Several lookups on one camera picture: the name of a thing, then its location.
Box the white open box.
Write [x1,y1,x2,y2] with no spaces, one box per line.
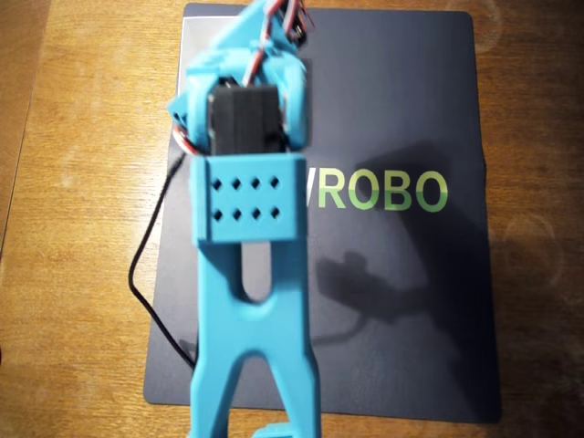
[181,16,241,86]

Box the dark mat with WOWROBO print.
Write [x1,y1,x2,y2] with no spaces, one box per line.
[142,2,503,423]

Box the black camera cable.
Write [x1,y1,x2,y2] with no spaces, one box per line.
[127,152,200,370]

